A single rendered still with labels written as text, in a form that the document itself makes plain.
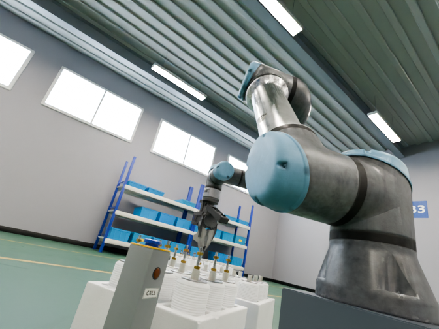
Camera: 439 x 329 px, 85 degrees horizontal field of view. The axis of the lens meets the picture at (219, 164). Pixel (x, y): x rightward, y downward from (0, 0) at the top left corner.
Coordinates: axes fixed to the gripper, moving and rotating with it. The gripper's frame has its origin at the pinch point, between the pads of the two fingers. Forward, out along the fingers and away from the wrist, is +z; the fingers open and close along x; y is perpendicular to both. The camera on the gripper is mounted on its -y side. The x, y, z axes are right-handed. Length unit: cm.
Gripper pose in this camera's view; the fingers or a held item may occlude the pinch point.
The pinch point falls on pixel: (203, 248)
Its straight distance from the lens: 100.4
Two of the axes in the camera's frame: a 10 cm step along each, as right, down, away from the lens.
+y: -6.9, 1.3, 7.1
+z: -2.0, 9.1, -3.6
